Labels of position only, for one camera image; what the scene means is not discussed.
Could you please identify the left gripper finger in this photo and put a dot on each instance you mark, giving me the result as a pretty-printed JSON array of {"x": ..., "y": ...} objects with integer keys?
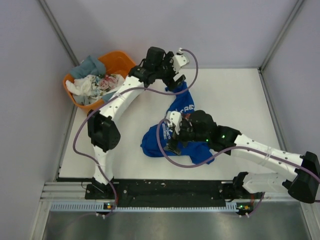
[
  {"x": 180, "y": 80},
  {"x": 171, "y": 84}
]

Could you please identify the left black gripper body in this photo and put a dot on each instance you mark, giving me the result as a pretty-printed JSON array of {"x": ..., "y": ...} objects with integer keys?
[{"x": 165, "y": 71}]

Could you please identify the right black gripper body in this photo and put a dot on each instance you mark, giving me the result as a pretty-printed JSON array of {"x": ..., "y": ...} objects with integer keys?
[{"x": 201, "y": 137}]

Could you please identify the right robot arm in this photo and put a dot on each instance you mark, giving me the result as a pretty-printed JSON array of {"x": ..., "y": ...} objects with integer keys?
[{"x": 296, "y": 174}]

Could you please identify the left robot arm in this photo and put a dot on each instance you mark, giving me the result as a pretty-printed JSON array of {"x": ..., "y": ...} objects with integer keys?
[{"x": 101, "y": 126}]

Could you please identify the orange plastic laundry basket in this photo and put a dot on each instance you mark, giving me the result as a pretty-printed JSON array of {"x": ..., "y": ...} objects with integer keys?
[{"x": 116, "y": 62}]

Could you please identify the grey-blue t shirt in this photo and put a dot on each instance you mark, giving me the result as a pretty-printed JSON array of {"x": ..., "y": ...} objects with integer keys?
[{"x": 89, "y": 66}]

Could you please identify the white t shirt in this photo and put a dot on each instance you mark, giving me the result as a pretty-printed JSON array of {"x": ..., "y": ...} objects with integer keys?
[{"x": 80, "y": 87}]

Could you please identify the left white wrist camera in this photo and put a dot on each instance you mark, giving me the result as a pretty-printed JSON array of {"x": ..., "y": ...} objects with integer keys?
[{"x": 179, "y": 60}]

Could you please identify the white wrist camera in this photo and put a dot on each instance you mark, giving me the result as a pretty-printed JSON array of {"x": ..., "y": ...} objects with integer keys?
[
  {"x": 174, "y": 119},
  {"x": 179, "y": 60}
]

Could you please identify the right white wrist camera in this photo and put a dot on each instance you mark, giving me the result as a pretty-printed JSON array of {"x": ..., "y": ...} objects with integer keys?
[{"x": 174, "y": 119}]

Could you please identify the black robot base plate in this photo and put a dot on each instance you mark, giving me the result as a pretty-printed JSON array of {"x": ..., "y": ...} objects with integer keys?
[{"x": 157, "y": 193}]

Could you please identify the left aluminium frame post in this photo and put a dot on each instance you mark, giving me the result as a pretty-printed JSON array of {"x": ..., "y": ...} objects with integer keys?
[{"x": 58, "y": 31}]

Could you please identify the aluminium frame post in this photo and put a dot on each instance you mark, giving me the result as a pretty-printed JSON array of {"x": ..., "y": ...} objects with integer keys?
[
  {"x": 297, "y": 8},
  {"x": 58, "y": 31}
]

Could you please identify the grey slotted cable duct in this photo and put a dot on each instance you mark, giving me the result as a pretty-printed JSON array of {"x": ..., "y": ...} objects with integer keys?
[{"x": 69, "y": 206}]

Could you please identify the right aluminium frame post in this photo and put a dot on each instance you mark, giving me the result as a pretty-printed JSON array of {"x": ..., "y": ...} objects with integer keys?
[{"x": 297, "y": 8}]

